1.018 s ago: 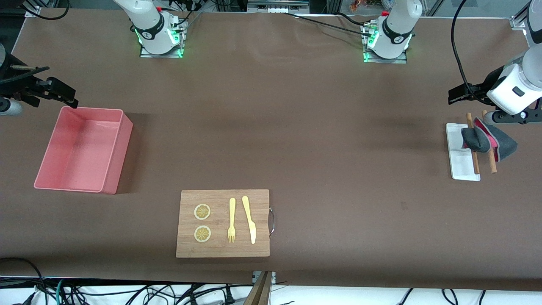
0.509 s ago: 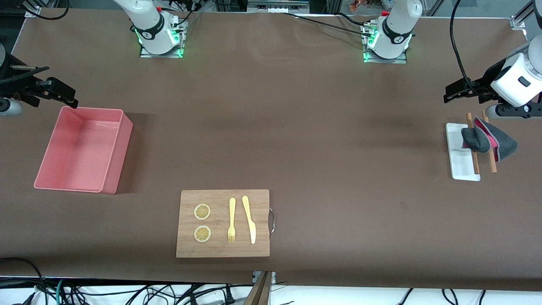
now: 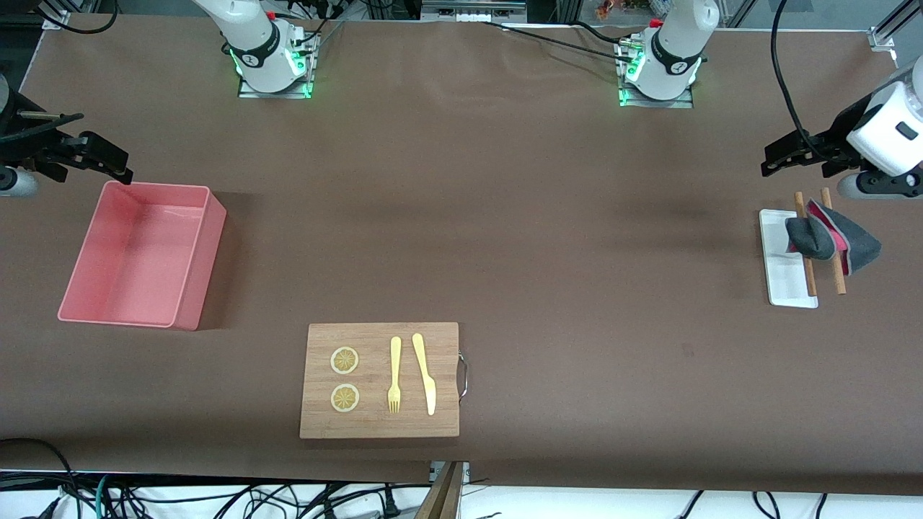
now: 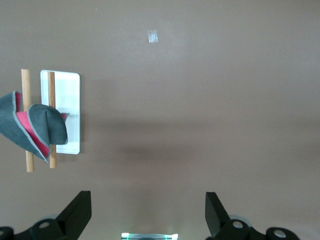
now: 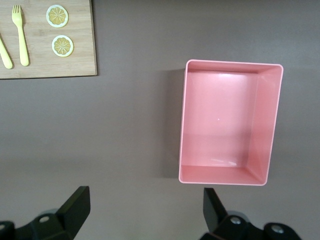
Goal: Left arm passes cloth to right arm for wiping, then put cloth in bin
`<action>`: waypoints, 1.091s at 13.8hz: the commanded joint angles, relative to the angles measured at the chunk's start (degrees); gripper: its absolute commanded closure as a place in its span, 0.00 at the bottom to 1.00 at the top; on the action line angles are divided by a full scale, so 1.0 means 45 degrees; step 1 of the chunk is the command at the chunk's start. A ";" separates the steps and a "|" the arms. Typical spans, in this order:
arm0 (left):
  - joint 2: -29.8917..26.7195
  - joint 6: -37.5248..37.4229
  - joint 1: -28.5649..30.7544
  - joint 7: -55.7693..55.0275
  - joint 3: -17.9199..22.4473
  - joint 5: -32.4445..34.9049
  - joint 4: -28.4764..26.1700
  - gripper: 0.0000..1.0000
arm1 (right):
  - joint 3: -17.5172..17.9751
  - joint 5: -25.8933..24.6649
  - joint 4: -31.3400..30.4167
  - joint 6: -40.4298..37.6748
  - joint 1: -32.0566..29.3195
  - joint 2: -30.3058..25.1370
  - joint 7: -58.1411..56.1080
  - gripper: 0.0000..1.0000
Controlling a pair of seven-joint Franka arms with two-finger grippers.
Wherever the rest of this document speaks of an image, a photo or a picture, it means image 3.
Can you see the wooden post with metal bracket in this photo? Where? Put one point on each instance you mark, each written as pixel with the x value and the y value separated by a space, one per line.
pixel 441 497

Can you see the pink plastic bin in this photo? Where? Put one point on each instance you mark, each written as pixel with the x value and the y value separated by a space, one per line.
pixel 133 259

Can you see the grey and pink cloth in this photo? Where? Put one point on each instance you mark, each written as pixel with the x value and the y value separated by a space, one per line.
pixel 858 249

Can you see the silver aluminium rail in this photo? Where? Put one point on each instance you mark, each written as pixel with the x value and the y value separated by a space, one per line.
pixel 472 11

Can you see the wooden cutting board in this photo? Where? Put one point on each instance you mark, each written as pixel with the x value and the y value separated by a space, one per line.
pixel 375 422

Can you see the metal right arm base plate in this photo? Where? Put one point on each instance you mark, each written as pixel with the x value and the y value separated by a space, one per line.
pixel 303 86

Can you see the yellow plastic fork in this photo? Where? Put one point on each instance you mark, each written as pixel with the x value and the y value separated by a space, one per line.
pixel 395 360

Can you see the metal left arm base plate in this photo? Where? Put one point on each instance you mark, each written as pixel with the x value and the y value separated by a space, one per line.
pixel 685 102

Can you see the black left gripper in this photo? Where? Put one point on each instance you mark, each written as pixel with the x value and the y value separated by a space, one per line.
pixel 838 132

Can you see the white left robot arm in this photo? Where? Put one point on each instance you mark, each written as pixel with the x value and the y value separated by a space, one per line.
pixel 678 43

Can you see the yellow lemon slice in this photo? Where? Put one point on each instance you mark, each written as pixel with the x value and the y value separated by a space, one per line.
pixel 345 398
pixel 345 360

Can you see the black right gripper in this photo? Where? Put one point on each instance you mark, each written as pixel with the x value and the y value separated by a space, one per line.
pixel 23 146

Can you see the black power plug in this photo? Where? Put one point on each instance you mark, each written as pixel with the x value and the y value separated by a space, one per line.
pixel 391 504

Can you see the yellow plastic knife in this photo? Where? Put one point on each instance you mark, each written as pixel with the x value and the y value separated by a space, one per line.
pixel 427 378

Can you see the white rack with wooden bars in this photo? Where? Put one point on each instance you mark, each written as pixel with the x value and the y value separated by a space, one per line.
pixel 786 285

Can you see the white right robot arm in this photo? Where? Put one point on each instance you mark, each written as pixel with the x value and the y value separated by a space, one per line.
pixel 249 40

